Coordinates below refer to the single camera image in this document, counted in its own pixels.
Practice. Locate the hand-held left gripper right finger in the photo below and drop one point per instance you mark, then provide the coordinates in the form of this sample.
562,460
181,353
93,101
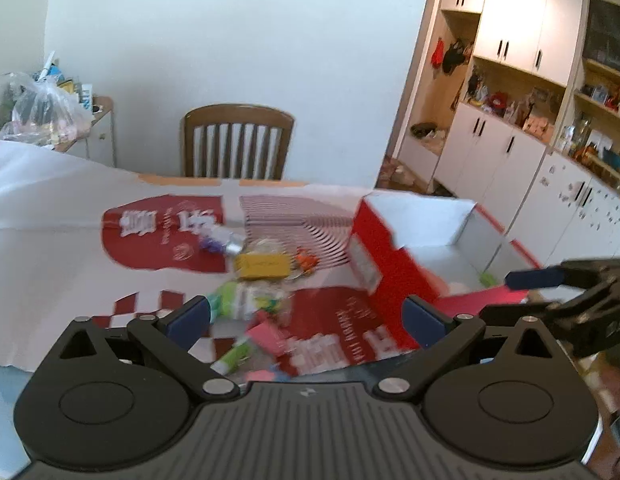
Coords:
424,320

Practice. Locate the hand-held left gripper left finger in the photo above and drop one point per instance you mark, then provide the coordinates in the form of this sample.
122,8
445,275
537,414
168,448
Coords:
190,317

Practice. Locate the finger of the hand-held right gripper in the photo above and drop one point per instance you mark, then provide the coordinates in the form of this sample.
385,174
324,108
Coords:
534,278
519,310

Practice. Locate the green lid white bottle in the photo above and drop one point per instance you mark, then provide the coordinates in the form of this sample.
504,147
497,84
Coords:
245,300

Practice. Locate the pink block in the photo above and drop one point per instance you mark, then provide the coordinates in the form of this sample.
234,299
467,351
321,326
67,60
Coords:
267,336

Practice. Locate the yellow carton box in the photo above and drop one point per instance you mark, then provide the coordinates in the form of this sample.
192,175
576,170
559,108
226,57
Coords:
262,266

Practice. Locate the red and white cardboard box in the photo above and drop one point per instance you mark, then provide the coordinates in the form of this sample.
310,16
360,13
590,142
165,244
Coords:
374,245

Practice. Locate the small pink piece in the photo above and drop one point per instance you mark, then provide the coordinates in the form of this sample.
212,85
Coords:
260,376

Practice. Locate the small green item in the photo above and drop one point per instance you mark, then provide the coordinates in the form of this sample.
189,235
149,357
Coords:
487,278

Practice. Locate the green white tube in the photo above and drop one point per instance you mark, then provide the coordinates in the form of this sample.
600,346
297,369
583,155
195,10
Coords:
232,355

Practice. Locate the small orange toy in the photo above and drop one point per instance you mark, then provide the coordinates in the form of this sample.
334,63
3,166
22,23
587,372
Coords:
306,259

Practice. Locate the red white printed paper sheet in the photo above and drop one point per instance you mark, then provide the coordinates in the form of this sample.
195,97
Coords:
65,200

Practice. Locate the white drawer cabinet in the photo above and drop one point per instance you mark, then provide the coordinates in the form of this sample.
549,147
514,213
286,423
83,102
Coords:
97,135

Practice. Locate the brown wooden chair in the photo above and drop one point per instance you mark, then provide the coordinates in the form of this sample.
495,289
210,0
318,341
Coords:
237,117

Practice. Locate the red hanging cloth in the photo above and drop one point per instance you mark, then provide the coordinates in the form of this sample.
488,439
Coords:
439,52

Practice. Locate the clear plastic bag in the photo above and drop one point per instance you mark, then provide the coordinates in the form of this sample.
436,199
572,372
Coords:
45,110

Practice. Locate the blue white carton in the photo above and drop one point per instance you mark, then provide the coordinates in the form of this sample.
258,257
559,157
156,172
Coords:
50,67

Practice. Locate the white wall cabinet unit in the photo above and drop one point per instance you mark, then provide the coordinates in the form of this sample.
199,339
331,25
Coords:
514,160

